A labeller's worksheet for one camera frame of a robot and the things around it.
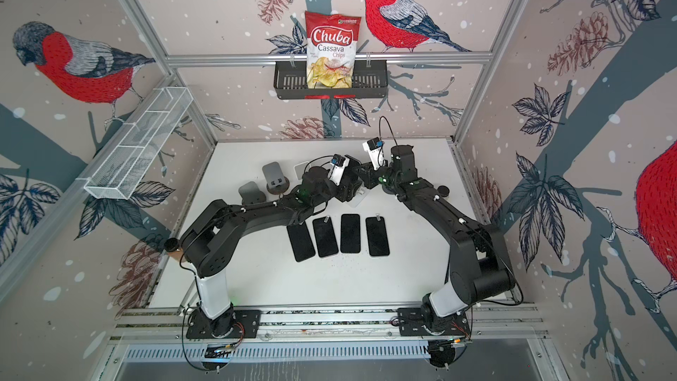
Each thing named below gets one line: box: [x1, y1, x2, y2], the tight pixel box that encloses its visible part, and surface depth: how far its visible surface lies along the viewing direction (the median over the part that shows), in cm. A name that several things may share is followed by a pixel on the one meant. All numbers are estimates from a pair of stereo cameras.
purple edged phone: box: [312, 216, 340, 258], surface depth 92 cm
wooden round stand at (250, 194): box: [238, 180, 267, 206], surface depth 99 cm
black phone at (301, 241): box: [286, 221, 316, 262], surface depth 91 cm
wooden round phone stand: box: [261, 161, 291, 195], surface depth 103 cm
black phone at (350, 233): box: [340, 213, 362, 254], surface depth 92 cm
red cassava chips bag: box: [305, 10, 362, 90], surface depth 86 cm
